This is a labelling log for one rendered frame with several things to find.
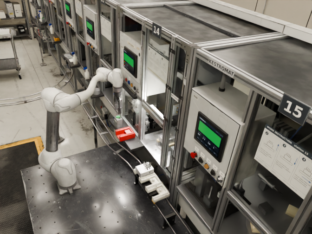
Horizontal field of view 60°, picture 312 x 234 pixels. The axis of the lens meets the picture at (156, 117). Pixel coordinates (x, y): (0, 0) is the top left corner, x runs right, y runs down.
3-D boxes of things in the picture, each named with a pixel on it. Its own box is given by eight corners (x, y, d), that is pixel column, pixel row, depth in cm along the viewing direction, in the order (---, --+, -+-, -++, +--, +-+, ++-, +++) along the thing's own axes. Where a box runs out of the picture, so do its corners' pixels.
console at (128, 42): (118, 78, 264) (117, 31, 239) (144, 74, 277) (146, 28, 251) (137, 98, 234) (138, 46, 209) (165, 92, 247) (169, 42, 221)
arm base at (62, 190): (61, 199, 226) (60, 194, 222) (55, 181, 241) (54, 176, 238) (82, 191, 234) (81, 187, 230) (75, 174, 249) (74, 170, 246)
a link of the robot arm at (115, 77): (126, 84, 251) (115, 80, 257) (126, 69, 242) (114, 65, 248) (117, 88, 243) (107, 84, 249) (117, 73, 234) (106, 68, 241)
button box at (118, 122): (113, 125, 277) (113, 115, 270) (121, 123, 280) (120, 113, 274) (117, 129, 271) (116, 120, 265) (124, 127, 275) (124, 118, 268)
